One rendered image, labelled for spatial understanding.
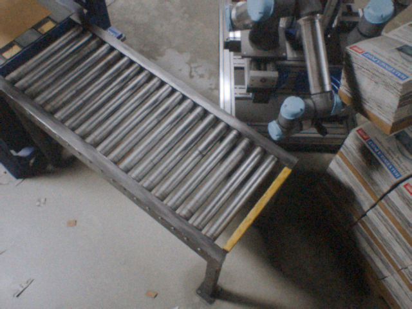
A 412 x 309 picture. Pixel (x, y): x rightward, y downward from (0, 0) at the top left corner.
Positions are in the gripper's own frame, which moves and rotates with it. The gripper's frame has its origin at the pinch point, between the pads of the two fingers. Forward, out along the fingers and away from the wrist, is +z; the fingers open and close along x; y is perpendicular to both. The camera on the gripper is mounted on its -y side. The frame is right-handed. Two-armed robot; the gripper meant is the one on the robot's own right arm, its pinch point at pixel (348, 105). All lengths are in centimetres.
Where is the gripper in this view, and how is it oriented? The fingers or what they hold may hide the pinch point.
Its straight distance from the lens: 169.5
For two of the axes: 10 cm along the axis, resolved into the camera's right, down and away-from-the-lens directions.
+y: -1.2, -7.3, -6.7
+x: -4.1, -5.8, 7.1
